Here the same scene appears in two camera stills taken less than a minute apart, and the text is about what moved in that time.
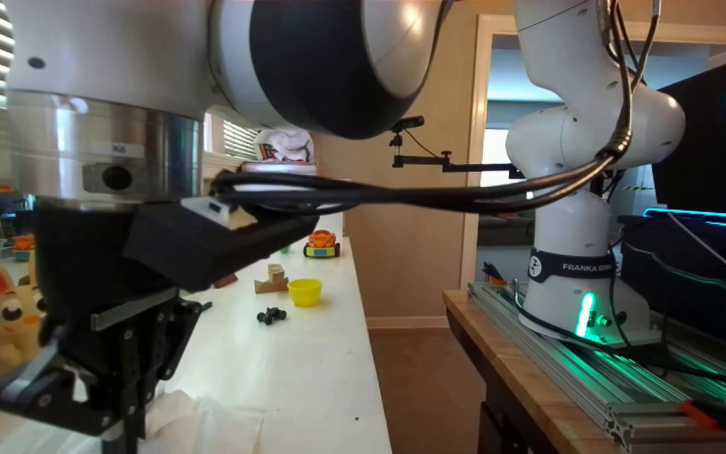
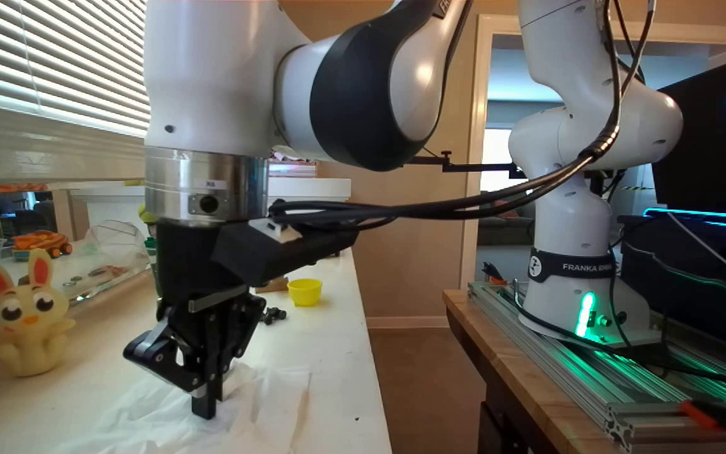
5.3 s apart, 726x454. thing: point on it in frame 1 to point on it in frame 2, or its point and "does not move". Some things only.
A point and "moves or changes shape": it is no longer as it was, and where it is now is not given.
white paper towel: (176, 424) moves or changes shape
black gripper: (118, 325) to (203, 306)
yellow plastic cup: (305, 291) does not move
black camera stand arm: (399, 161) does not move
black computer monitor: (698, 247) does not move
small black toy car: (271, 313) does not move
